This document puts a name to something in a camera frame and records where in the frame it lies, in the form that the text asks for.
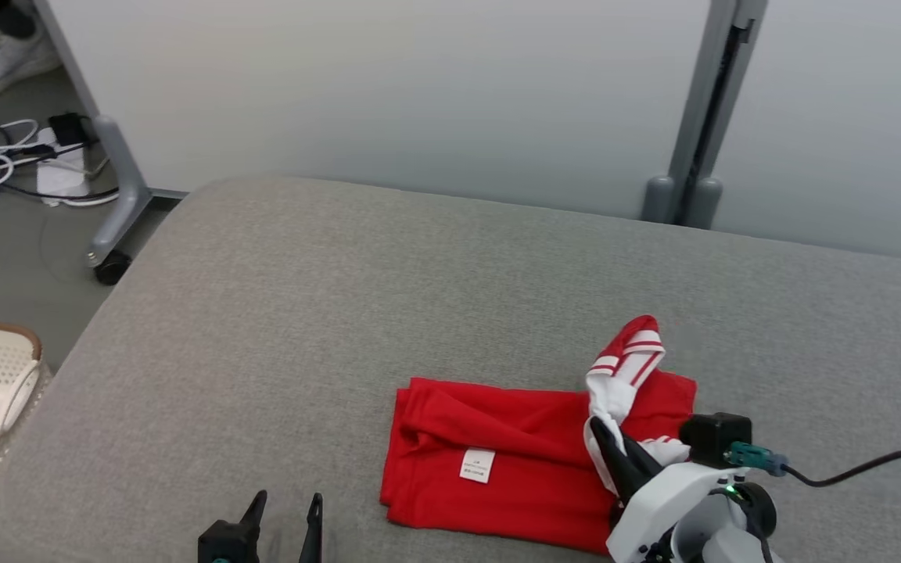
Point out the grey partition leg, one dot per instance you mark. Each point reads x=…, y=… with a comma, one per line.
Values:
x=126, y=188

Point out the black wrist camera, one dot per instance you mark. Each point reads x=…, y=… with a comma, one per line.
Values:
x=712, y=438
x=227, y=543

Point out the black power adapter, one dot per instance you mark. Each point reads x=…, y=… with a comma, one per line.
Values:
x=69, y=129

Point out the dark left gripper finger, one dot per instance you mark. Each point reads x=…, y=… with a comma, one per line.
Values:
x=314, y=532
x=255, y=508

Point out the white power strip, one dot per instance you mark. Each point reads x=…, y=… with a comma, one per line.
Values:
x=63, y=176

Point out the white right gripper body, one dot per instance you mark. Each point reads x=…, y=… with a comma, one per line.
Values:
x=669, y=500

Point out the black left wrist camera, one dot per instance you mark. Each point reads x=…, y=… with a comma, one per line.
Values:
x=227, y=543

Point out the red garment striped white trim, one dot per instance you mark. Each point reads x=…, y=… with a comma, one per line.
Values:
x=497, y=422

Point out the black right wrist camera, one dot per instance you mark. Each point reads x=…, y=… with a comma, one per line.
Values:
x=712, y=438

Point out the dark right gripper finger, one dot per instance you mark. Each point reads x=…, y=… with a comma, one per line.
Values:
x=642, y=463
x=619, y=469

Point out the grey partition post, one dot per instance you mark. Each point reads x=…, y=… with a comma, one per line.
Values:
x=701, y=94

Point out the black caster wheel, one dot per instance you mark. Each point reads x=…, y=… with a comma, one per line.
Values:
x=113, y=268

